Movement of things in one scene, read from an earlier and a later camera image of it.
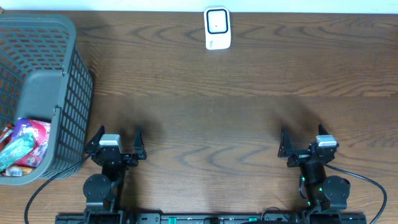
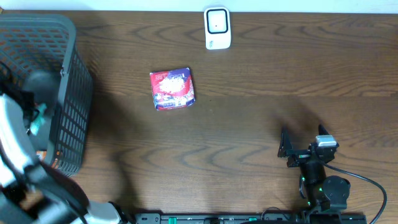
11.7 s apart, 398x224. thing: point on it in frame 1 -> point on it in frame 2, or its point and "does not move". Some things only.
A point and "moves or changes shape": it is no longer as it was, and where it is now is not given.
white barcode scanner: (217, 28) does not move
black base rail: (270, 218) does not move
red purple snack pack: (41, 134) -> (172, 88)
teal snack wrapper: (19, 146) moves or changes shape
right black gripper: (285, 150) does not move
